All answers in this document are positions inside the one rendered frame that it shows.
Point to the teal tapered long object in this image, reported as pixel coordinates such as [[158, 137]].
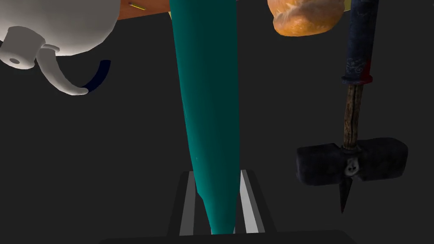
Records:
[[208, 101]]

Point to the golden bread loaf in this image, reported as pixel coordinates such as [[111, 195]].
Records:
[[305, 18]]

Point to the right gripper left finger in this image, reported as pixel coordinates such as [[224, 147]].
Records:
[[187, 210]]

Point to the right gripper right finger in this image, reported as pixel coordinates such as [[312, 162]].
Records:
[[252, 210]]

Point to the white teapot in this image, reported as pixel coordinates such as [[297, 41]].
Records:
[[67, 23]]

